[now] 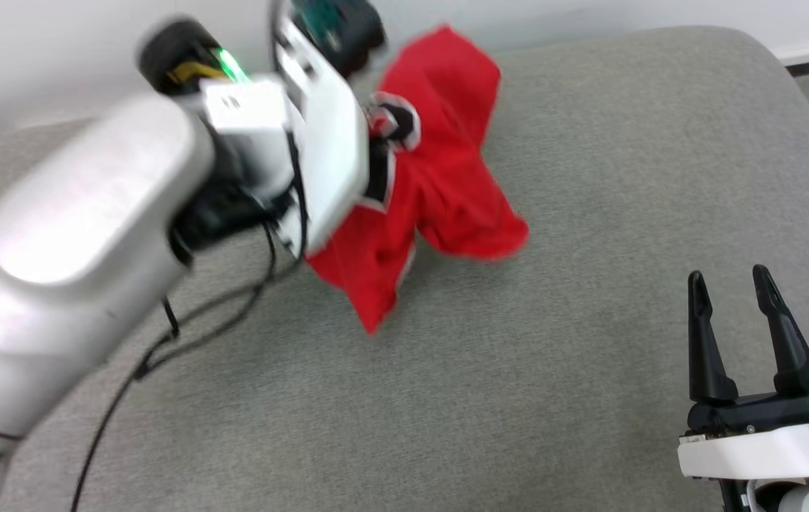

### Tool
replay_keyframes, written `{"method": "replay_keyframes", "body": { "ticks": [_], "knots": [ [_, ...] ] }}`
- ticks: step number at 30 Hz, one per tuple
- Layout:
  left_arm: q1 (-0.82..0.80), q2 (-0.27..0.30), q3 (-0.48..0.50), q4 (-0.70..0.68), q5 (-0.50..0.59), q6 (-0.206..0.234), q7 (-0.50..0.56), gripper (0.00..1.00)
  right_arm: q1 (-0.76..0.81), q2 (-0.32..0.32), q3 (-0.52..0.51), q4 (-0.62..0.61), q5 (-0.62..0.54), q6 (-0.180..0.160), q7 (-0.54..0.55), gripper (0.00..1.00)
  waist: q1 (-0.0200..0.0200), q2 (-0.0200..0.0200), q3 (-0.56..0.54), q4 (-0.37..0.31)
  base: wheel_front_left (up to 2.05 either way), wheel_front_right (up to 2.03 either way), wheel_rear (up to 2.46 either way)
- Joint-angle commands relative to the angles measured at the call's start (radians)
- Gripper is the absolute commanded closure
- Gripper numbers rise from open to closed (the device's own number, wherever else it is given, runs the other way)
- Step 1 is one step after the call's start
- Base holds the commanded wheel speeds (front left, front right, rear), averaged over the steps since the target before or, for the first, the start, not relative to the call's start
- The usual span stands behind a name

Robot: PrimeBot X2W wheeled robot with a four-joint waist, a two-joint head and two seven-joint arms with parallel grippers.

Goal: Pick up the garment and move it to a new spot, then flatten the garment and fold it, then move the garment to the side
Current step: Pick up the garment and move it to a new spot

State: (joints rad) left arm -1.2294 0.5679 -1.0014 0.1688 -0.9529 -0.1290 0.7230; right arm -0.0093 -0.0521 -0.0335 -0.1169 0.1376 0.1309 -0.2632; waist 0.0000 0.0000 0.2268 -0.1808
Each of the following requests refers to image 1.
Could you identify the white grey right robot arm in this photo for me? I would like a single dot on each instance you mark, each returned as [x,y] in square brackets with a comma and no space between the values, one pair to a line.
[795,499]

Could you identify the red basketball jersey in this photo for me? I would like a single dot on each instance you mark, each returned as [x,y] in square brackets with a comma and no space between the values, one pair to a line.
[447,178]

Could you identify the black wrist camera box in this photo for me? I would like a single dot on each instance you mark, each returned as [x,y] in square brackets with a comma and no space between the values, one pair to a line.
[354,35]

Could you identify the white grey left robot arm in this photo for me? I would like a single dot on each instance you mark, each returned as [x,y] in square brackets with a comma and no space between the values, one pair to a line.
[91,199]

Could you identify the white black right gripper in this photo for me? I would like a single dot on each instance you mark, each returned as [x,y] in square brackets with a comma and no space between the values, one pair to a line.
[767,441]

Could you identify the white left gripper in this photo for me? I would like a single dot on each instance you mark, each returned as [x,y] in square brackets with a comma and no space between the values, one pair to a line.
[329,142]

